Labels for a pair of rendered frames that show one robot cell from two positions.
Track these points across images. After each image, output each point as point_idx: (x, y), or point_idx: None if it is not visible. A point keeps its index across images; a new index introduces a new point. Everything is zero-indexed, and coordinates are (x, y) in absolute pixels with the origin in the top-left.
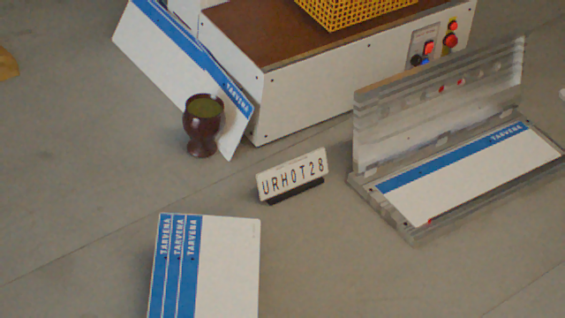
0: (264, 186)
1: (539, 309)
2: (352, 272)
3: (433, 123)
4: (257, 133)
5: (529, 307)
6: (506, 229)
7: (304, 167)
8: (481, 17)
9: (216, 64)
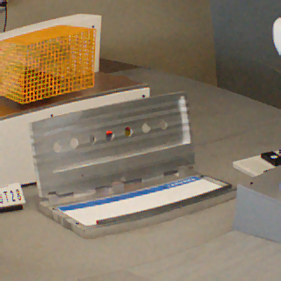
0: None
1: (190, 259)
2: (35, 244)
3: (104, 166)
4: None
5: (181, 259)
6: (170, 229)
7: (6, 193)
8: None
9: None
